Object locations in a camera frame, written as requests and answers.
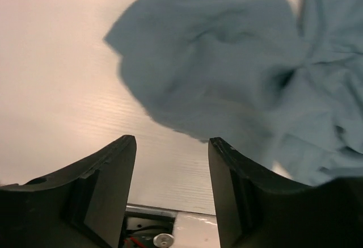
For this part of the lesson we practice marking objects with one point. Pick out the blue t shirt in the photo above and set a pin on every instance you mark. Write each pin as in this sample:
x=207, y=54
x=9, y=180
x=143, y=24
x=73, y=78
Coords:
x=277, y=87

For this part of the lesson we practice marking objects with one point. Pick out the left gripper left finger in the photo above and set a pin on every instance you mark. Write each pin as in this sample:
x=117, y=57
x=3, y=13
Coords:
x=80, y=205

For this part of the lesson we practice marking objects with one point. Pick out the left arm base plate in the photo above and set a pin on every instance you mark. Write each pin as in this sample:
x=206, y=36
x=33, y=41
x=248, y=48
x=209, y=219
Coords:
x=146, y=226

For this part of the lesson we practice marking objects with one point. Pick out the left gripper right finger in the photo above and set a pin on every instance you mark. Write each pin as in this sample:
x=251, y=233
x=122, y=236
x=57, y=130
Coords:
x=256, y=207

